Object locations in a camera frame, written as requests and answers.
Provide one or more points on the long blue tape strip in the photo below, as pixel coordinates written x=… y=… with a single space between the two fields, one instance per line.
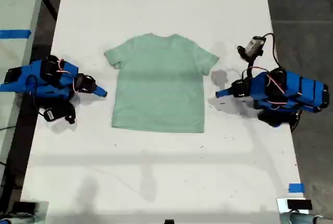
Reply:
x=15 y=34

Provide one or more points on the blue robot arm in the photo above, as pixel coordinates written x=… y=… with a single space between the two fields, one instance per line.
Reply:
x=54 y=91
x=294 y=89

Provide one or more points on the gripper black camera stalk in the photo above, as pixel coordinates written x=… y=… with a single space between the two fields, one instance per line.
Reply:
x=251 y=65
x=67 y=111

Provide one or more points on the silver metal plate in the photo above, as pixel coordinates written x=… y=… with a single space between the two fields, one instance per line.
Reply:
x=281 y=205

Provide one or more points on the pale side table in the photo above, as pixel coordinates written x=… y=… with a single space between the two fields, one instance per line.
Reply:
x=15 y=5

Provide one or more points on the pale grey tube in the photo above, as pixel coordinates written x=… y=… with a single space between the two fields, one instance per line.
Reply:
x=18 y=220
x=299 y=219

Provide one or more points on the tiny black block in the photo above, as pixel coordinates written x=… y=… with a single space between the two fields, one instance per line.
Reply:
x=169 y=221

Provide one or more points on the small black box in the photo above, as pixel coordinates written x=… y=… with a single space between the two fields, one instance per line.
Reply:
x=299 y=204
x=24 y=206

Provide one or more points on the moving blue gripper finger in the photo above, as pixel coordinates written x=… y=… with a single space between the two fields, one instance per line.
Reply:
x=100 y=94
x=225 y=95

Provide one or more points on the square blue tape patch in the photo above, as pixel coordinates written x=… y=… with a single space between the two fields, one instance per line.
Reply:
x=296 y=187

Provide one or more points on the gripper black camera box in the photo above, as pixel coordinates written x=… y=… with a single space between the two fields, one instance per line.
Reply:
x=253 y=46
x=49 y=115

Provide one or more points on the pale green T-shirt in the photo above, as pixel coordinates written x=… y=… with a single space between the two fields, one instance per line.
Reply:
x=158 y=83

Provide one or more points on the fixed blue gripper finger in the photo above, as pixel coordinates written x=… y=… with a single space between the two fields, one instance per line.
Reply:
x=224 y=92
x=99 y=89

